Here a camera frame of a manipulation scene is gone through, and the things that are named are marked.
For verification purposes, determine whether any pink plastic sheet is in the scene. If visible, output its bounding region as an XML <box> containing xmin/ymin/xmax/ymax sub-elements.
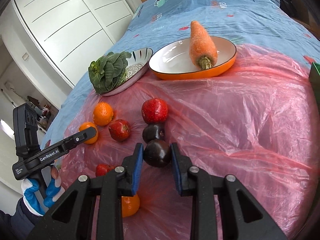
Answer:
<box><xmin>61</xmin><ymin>44</ymin><xmax>319</xmax><ymax>238</ymax></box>

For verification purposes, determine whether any orange mandarin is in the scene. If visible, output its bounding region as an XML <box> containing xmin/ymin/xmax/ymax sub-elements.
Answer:
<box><xmin>93</xmin><ymin>102</ymin><xmax>114</xmax><ymax>126</ymax></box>
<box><xmin>121</xmin><ymin>194</ymin><xmax>140</xmax><ymax>218</ymax></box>
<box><xmin>79</xmin><ymin>121</ymin><xmax>99</xmax><ymax>145</ymax></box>

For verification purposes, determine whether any dark purple plum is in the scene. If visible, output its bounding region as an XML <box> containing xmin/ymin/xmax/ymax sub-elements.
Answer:
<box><xmin>142</xmin><ymin>124</ymin><xmax>165</xmax><ymax>143</ymax></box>
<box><xmin>143</xmin><ymin>139</ymin><xmax>172</xmax><ymax>168</ymax></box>

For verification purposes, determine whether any green leafy vegetable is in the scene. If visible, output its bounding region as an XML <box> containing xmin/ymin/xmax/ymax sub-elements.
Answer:
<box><xmin>88</xmin><ymin>51</ymin><xmax>132</xmax><ymax>95</ymax></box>

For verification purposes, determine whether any green rectangular tray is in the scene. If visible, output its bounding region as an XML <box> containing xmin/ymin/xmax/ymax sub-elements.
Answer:
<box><xmin>309</xmin><ymin>62</ymin><xmax>320</xmax><ymax>93</ymax></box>

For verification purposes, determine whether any orange white shallow bowl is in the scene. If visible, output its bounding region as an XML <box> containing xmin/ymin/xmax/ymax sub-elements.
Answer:
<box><xmin>148</xmin><ymin>36</ymin><xmax>238</xmax><ymax>81</ymax></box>

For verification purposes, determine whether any white wardrobe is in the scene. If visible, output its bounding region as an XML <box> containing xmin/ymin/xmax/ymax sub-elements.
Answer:
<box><xmin>14</xmin><ymin>0</ymin><xmax>133</xmax><ymax>87</ymax></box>

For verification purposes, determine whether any small red apple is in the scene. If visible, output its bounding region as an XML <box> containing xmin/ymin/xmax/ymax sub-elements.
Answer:
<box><xmin>108</xmin><ymin>119</ymin><xmax>131</xmax><ymax>142</ymax></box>
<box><xmin>95</xmin><ymin>164</ymin><xmax>116</xmax><ymax>177</ymax></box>
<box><xmin>142</xmin><ymin>98</ymin><xmax>168</xmax><ymax>125</ymax></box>

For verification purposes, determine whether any orange carrot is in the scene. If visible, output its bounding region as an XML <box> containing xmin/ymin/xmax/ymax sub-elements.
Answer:
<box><xmin>189</xmin><ymin>21</ymin><xmax>217</xmax><ymax>70</ymax></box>

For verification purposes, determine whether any left blue white gloved hand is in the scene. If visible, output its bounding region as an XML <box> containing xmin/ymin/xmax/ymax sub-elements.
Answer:
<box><xmin>21</xmin><ymin>165</ymin><xmax>65</xmax><ymax>216</ymax></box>

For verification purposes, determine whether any striped patterned bowl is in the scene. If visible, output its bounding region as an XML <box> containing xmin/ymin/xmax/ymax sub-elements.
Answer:
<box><xmin>102</xmin><ymin>48</ymin><xmax>153</xmax><ymax>96</ymax></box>

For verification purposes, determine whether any blue cartoon bed sheet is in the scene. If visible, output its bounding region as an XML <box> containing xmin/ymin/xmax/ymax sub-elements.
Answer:
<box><xmin>39</xmin><ymin>0</ymin><xmax>320</xmax><ymax>151</ymax></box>

